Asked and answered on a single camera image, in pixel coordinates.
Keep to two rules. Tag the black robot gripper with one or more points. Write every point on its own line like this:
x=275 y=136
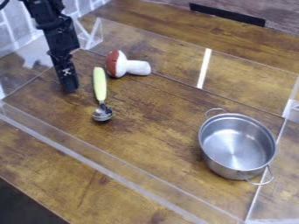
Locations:
x=60 y=35

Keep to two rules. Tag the red white plush mushroom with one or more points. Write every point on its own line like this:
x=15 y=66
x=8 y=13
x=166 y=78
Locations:
x=119 y=65

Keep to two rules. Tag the green handled metal spoon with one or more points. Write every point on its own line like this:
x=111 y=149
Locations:
x=103 y=112

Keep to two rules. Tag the clear acrylic triangle stand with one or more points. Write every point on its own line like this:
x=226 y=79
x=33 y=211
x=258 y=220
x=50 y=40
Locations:
x=88 y=38

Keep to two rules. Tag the black bar on table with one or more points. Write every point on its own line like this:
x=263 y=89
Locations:
x=228 y=15

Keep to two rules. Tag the stainless steel pot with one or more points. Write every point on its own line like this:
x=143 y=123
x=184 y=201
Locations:
x=238 y=147

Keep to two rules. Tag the clear acrylic enclosure wall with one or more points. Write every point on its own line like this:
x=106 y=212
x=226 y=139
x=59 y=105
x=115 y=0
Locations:
x=132 y=170

